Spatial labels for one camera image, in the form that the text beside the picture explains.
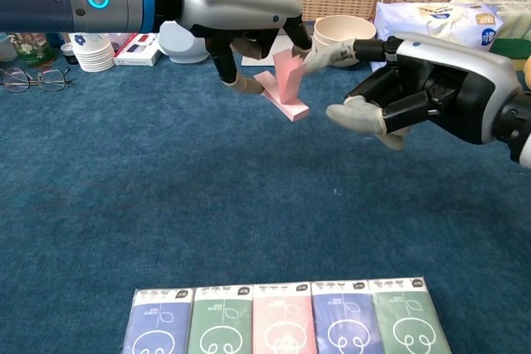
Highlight white box red blue print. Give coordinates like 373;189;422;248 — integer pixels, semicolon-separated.
113;32;162;68

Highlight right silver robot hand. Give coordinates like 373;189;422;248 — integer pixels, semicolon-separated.
304;32;524;151

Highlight stacked white paper cups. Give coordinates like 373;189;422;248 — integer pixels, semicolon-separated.
72;41;116;73

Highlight green floral bottle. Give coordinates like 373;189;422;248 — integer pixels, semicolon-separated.
6;32;57;67

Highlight white rice cooker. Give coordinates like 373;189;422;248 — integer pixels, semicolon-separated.
158;20;211;65

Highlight small lilac container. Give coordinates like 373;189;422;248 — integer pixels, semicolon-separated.
106;32;126;51

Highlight pink pocket tissue pack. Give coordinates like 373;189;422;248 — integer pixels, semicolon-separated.
251;281;319;354

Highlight beige bowl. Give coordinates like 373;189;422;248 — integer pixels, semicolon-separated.
314;41;368;68
313;15;378;46

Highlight green pocket tissue pack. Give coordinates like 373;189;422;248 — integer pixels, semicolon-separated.
186;284;254;354
368;275;453;354

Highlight small black jar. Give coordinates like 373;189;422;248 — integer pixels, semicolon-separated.
60;41;80;65

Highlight lilac tissue paper bag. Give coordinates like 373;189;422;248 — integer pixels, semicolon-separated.
373;0;505;73

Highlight clear plastic container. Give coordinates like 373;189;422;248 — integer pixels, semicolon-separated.
0;32;18;63

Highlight pale green tissue pack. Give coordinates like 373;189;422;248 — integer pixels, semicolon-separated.
450;0;531;40

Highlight thin-framed eyeglasses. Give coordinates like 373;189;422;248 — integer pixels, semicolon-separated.
0;66;72;93

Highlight pink block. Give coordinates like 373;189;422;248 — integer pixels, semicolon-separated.
252;49;311;124

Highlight grey cardboard tray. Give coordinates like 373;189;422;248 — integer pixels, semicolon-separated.
241;34;310;68

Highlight green yellow sponge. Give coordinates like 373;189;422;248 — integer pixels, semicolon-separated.
487;37;531;71

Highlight lilac pocket tissue pack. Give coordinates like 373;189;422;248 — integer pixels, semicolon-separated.
310;279;385;354
122;287;195;354

